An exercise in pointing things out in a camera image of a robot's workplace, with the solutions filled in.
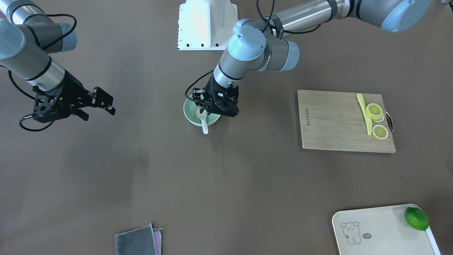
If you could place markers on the mint green bowl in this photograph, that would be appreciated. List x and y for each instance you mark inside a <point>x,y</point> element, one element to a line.
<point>190,111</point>

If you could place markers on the single lemon slice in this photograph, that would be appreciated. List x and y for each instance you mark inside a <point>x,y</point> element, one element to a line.
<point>380,132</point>

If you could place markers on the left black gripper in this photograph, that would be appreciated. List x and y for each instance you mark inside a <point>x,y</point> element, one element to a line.
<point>201,101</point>

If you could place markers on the green lime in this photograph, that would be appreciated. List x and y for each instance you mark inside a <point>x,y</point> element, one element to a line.
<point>416,218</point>

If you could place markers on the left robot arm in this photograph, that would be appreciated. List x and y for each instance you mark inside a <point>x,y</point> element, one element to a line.
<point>260,45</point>

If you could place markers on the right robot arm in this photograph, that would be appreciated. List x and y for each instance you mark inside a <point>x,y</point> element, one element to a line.
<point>28,38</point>

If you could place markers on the wooden cutting board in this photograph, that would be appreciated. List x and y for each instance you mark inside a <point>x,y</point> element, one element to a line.
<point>334,121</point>

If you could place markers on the beige rabbit tray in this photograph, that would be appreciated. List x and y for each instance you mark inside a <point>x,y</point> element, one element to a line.
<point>381,231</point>

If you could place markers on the yellow plastic knife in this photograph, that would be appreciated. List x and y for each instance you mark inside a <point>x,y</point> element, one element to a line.
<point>367,119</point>

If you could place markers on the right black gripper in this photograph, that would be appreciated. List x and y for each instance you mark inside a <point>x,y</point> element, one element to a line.
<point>72,88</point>

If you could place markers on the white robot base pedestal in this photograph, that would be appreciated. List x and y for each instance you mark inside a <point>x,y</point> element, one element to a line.
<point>205,25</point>

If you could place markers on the grey folded cloth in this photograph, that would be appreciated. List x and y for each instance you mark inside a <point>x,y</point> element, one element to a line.
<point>145,240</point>

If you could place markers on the white ceramic spoon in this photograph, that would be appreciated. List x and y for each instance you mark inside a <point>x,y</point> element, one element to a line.
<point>202,115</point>

